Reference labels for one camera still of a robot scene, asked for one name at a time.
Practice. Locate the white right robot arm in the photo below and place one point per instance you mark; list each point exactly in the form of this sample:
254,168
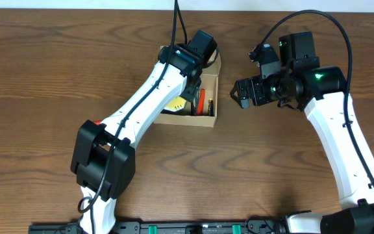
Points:
293,73

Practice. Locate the open cardboard box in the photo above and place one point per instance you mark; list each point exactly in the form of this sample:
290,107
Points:
209,82

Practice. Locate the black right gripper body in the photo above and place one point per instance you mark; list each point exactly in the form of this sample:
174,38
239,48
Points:
264,91

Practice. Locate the yellow sticky note pad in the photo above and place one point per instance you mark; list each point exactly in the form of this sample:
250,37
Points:
176,104

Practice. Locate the black binder clip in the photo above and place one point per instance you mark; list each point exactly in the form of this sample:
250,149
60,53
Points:
210,107

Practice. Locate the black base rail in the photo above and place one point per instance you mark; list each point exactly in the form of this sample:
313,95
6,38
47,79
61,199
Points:
253,225

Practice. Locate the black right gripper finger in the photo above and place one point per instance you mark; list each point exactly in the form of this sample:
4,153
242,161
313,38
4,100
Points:
235,94
244,103

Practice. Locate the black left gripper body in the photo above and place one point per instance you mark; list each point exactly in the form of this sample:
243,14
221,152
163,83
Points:
197,81

